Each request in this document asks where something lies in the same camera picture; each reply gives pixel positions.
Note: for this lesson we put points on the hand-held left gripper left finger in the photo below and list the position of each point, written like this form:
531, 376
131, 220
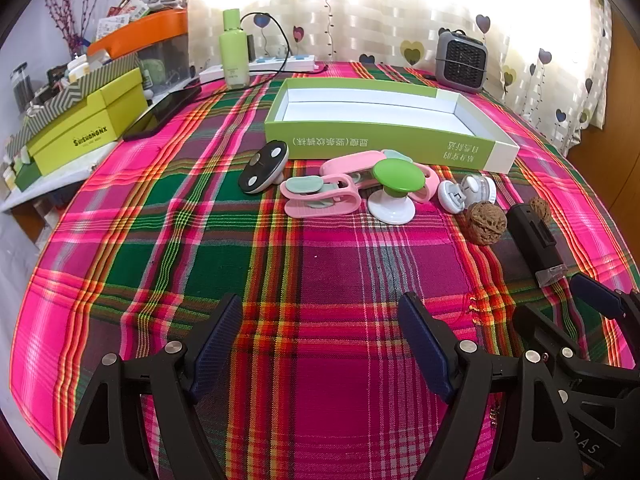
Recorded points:
220, 345

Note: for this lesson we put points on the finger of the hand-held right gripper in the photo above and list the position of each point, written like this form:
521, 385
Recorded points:
537, 325
595, 297

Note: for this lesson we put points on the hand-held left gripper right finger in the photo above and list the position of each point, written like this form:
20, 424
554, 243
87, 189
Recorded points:
425, 345

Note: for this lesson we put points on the black device with clear cap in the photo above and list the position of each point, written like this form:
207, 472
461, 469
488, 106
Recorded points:
532, 240

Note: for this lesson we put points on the brown walnut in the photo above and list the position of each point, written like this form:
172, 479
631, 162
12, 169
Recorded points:
540, 207
482, 220

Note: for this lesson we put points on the white ribbed round container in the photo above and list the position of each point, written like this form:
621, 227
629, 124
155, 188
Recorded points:
480, 187

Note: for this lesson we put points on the white round case with mark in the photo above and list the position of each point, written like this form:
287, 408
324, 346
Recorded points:
451, 197

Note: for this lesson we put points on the green top white base knob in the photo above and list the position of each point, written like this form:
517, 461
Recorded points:
395, 174

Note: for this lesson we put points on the black white oval gadget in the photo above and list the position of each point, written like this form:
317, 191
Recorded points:
262, 170

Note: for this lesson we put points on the green white paper box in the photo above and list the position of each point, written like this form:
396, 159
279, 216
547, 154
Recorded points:
375, 137

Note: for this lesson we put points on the pink green plaid tablecloth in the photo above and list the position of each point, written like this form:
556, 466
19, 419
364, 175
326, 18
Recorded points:
300, 260

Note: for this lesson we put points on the brown wooden panel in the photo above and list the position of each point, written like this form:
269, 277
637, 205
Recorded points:
622, 125

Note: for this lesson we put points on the white side shelf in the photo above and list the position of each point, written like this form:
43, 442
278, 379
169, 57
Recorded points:
55, 182

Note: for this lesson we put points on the black phone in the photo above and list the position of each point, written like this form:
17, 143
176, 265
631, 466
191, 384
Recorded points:
160, 110

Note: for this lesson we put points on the dark green white box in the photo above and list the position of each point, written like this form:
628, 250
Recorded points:
27, 177

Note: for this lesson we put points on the yellow-green cardboard box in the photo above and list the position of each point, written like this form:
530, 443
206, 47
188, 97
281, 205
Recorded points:
75, 130

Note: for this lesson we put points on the small white bottle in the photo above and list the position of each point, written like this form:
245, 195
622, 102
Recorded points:
148, 95

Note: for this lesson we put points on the grey mini heater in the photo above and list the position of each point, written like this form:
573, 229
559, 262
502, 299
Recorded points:
462, 60

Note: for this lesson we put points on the white power strip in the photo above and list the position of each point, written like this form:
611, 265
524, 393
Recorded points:
280, 64

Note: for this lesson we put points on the green lotion bottle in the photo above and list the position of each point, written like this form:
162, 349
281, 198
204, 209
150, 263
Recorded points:
234, 55

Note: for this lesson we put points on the chevron patterned box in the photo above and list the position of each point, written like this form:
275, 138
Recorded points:
85, 85

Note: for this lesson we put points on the black charger plug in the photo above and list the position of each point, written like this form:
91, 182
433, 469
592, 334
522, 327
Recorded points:
249, 45

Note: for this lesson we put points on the glass jar with dark lid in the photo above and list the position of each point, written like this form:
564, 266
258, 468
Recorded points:
21, 90

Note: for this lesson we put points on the clear bin with orange lid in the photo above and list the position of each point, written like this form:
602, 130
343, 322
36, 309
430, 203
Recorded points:
145, 30

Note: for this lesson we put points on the heart print curtain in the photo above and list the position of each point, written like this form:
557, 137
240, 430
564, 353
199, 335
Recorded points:
380, 10

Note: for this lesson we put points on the purple dried flower branches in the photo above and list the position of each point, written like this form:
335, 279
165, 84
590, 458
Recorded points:
64, 7

